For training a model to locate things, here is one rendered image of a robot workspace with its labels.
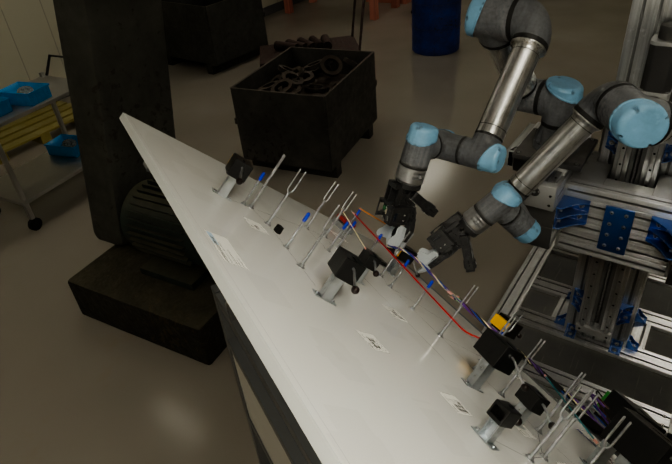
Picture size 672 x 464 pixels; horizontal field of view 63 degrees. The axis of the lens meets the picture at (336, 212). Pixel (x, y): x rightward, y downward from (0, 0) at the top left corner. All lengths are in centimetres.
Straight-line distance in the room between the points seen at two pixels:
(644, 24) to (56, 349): 299
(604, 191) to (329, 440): 155
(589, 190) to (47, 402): 254
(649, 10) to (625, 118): 56
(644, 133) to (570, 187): 54
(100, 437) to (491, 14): 231
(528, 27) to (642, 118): 36
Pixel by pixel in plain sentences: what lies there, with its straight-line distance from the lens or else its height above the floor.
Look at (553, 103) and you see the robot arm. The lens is 192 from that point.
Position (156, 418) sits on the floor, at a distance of 277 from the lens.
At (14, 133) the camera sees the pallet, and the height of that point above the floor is 8.
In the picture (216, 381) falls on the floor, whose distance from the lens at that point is 281.
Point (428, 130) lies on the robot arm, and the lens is 139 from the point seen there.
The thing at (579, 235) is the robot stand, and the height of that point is 88.
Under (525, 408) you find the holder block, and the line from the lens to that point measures 109.
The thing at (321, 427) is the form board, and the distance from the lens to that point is 61.
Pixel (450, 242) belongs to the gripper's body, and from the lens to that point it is 158.
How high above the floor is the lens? 209
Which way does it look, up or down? 34 degrees down
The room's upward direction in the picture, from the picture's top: 6 degrees counter-clockwise
